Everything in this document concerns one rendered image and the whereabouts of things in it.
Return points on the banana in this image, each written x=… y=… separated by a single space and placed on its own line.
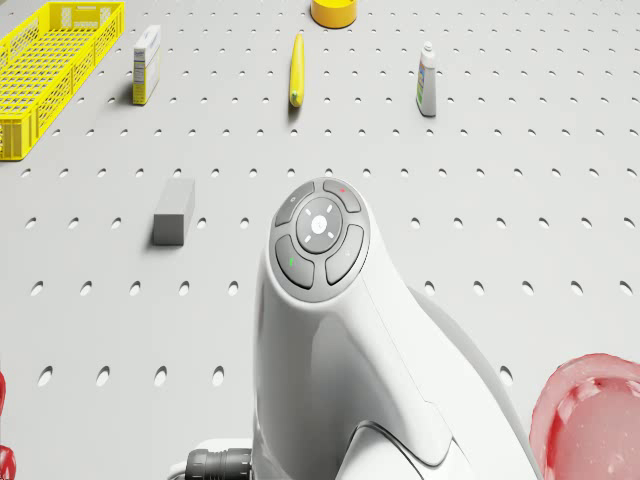
x=297 y=70

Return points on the red mug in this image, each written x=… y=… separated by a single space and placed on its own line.
x=6 y=462

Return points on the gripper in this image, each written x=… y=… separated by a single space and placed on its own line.
x=215 y=460

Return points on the white and yellow box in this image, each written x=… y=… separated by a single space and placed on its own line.
x=146 y=70

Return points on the yellow bowl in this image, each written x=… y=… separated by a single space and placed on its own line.
x=334 y=15

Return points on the small white bottle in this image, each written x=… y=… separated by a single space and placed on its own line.
x=425 y=85

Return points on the red plate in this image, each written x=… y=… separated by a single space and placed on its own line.
x=595 y=430

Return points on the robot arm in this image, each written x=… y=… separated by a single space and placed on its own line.
x=320 y=350

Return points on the yellow basket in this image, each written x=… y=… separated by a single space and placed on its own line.
x=45 y=65

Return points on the grey cube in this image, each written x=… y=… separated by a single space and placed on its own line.
x=172 y=215

